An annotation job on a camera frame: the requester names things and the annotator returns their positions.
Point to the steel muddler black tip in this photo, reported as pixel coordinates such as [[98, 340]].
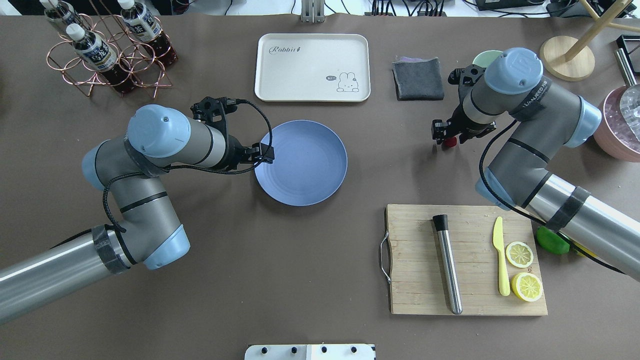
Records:
[[450, 274]]

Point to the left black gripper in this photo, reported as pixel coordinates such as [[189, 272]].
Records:
[[235, 152]]

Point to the pink bowl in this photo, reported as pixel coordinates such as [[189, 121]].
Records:
[[613, 134]]

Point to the tea bottle front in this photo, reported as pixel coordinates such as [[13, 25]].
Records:
[[98, 54]]

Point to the green bowl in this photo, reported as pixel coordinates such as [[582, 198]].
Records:
[[485, 58]]

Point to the tea bottle right back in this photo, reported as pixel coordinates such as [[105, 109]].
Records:
[[147, 30]]

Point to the yellow plastic knife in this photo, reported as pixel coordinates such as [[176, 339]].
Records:
[[499, 245]]

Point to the cream rabbit tray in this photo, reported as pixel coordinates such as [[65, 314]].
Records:
[[312, 67]]

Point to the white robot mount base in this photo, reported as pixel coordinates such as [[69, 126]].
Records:
[[322, 351]]

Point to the wooden cutting board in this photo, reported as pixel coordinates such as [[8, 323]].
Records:
[[417, 283]]

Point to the copper wire bottle rack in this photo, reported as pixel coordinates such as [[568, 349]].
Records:
[[116, 44]]

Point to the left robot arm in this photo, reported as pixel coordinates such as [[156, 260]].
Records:
[[143, 226]]

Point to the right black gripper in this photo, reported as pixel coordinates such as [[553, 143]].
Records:
[[458, 123]]

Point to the yellow lemon lower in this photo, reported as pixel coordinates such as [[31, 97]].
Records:
[[582, 251]]

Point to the lemon slice upper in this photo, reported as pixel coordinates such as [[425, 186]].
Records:
[[519, 254]]

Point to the grey folded cloth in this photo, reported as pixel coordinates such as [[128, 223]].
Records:
[[418, 79]]

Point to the red strawberry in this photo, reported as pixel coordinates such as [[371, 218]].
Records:
[[450, 142]]

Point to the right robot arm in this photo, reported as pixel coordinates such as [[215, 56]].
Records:
[[550, 117]]

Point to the green lime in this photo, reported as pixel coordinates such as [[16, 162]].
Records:
[[551, 241]]

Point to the wooden stand with base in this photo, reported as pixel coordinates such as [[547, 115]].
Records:
[[570, 59]]

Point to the lemon half lower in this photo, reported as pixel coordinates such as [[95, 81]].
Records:
[[527, 286]]

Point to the blue round plate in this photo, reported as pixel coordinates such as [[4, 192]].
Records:
[[310, 163]]

